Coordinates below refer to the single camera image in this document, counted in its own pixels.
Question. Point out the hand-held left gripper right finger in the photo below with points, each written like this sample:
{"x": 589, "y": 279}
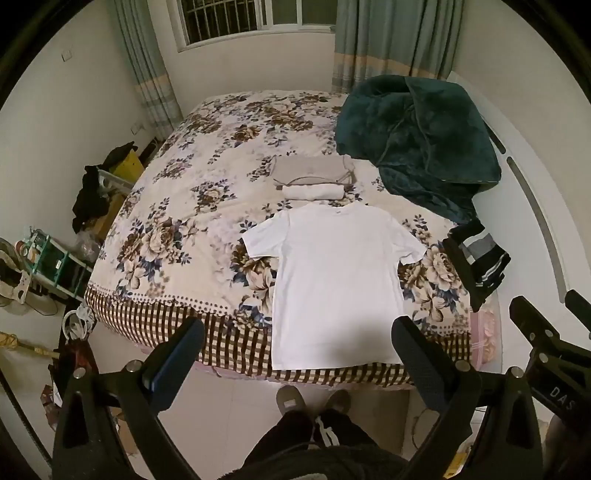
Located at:
{"x": 415, "y": 364}

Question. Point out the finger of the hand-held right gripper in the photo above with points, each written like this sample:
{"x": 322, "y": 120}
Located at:
{"x": 531, "y": 319}
{"x": 579, "y": 302}

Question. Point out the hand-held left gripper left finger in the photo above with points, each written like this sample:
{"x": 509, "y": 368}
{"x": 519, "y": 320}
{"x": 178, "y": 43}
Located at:
{"x": 170, "y": 367}

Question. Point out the white t-shirt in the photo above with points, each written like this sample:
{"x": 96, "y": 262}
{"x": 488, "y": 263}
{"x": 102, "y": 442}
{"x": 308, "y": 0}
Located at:
{"x": 332, "y": 286}

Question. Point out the pink mattress cover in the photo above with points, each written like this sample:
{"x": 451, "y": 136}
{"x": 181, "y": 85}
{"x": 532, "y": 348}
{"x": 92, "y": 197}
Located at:
{"x": 487, "y": 339}

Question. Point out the dark striped garment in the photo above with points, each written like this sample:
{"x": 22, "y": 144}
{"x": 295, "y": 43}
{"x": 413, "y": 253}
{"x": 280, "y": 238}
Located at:
{"x": 480, "y": 258}

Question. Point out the white bed headboard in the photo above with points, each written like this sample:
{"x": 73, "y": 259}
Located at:
{"x": 508, "y": 240}

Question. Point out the person's right grey shoe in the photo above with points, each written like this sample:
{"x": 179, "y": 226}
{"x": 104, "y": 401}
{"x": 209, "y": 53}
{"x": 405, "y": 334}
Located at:
{"x": 338, "y": 401}

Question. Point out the person's grey shoe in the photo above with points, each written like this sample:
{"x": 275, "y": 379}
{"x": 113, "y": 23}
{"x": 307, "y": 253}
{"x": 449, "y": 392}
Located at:
{"x": 338, "y": 401}
{"x": 288, "y": 399}

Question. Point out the person's left grey shoe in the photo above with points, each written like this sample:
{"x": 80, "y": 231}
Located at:
{"x": 288, "y": 399}

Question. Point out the person's black pants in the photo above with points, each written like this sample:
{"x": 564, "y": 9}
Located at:
{"x": 286, "y": 443}

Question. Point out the bamboo broom stick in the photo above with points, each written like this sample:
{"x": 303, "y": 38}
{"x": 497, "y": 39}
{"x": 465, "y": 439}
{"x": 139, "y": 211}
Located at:
{"x": 25, "y": 345}

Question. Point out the floral bed sheet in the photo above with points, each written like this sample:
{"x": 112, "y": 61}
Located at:
{"x": 184, "y": 221}

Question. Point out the green shelf rack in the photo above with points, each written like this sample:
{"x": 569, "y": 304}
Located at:
{"x": 51, "y": 261}

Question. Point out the brown cardboard box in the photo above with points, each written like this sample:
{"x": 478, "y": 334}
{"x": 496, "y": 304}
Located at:
{"x": 99, "y": 219}

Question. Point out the black hanging clothing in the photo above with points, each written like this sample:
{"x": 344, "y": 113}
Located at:
{"x": 90, "y": 194}

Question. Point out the clear plastic storage bin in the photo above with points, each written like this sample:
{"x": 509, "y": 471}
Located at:
{"x": 113, "y": 180}

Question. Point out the white folded cloth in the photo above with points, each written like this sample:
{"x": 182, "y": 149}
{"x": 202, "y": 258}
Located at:
{"x": 314, "y": 191}

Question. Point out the yellow box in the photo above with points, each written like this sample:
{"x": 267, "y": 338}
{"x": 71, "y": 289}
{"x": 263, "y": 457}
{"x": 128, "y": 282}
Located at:
{"x": 130, "y": 168}

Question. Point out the dark green plush blanket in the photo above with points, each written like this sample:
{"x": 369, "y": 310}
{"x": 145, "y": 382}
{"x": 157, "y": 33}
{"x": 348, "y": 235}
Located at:
{"x": 415, "y": 138}

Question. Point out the small black cloth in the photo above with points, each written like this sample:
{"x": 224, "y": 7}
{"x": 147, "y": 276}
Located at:
{"x": 121, "y": 152}

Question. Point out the beige folded garment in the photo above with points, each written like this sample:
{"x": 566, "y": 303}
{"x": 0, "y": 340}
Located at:
{"x": 309, "y": 168}

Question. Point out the narrow blue-grey curtain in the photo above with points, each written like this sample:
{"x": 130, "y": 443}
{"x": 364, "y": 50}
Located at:
{"x": 147, "y": 69}

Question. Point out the wide blue-grey curtain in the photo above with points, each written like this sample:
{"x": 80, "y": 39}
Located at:
{"x": 397, "y": 41}

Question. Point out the barred window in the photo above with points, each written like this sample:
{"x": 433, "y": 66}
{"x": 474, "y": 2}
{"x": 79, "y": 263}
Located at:
{"x": 258, "y": 18}

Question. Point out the white wall socket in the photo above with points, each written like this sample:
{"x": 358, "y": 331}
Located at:
{"x": 137, "y": 128}

